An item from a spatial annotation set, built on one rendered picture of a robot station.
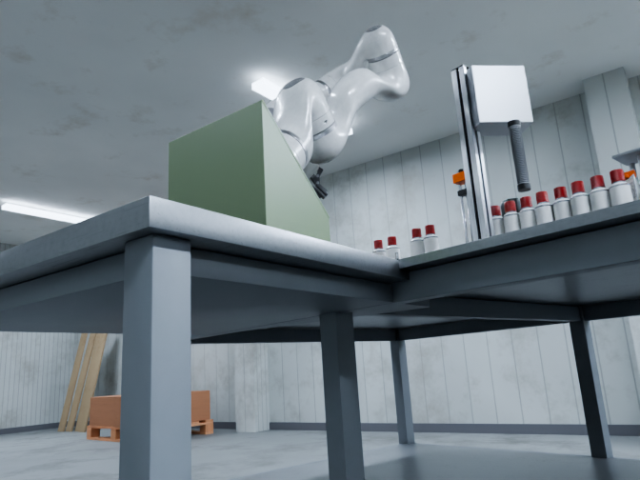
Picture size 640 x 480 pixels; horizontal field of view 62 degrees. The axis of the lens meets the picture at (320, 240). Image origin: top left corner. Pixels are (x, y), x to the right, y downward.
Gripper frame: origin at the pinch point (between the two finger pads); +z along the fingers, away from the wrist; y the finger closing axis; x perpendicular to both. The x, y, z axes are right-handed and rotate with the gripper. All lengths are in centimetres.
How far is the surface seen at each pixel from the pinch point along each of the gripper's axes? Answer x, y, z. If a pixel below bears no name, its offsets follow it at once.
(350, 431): -29, -43, 45
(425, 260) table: -53, -8, 27
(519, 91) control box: -10, 62, 22
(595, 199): -24, 46, 55
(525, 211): -7, 37, 48
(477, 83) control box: -10, 55, 11
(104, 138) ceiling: 346, -25, -195
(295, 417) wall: 456, -96, 131
